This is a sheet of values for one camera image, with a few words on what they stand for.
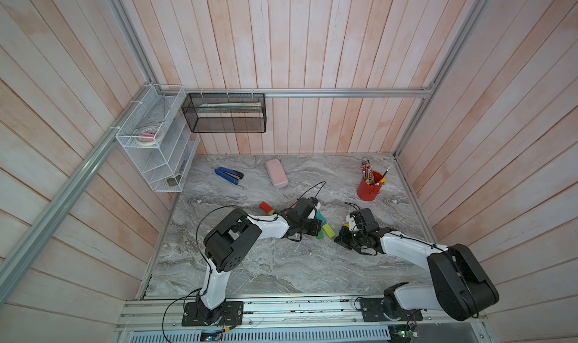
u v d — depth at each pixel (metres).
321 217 0.97
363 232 0.73
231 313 0.73
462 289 0.43
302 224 0.80
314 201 0.86
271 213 0.96
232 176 1.10
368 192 0.96
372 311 0.73
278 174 1.11
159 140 0.73
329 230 0.92
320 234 0.91
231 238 0.53
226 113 1.02
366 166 0.92
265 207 1.00
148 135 0.74
